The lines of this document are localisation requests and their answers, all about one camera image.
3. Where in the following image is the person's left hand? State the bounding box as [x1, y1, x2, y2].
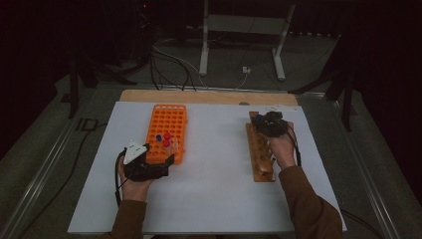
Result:
[118, 164, 155, 202]

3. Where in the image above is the short black floor cable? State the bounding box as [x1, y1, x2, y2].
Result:
[340, 208, 386, 239]

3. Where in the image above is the thin white cable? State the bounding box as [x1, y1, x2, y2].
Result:
[232, 72, 249, 91]

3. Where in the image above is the white board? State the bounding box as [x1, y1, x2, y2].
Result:
[67, 101, 348, 235]

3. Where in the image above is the black tripod stand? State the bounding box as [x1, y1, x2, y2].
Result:
[61, 54, 138, 120]
[288, 33, 357, 132]

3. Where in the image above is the long white floor cable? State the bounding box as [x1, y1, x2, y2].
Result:
[152, 38, 208, 89]

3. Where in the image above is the wooden tube rack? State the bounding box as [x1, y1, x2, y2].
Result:
[245, 111, 277, 183]

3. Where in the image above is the aluminium floor rail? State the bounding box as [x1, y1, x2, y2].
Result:
[0, 89, 98, 239]
[331, 99, 402, 239]

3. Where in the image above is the grey metal stand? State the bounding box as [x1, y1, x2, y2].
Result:
[198, 0, 297, 82]

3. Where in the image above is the person's right hand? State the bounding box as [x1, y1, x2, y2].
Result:
[267, 121, 297, 171]

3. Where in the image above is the dark equipment with red light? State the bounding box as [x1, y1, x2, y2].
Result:
[132, 0, 155, 64]

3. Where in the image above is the orange plastic tube rack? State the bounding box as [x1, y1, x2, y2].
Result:
[142, 104, 188, 166]

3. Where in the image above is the long black floor cable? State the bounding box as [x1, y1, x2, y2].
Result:
[18, 122, 108, 239]

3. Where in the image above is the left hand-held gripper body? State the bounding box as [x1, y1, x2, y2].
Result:
[122, 140, 169, 182]

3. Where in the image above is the hand-held gripper black cable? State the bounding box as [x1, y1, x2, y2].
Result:
[286, 125, 303, 167]
[113, 148, 128, 207]

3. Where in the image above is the black floor cable bundle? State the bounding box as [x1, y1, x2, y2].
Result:
[149, 46, 197, 93]

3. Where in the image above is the left hand-held gripper black cable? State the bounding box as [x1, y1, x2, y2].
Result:
[113, 148, 128, 207]

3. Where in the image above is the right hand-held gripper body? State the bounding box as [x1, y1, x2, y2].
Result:
[260, 105, 299, 138]

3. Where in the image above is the right hand-held gripper black cable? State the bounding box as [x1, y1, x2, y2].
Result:
[286, 125, 303, 167]

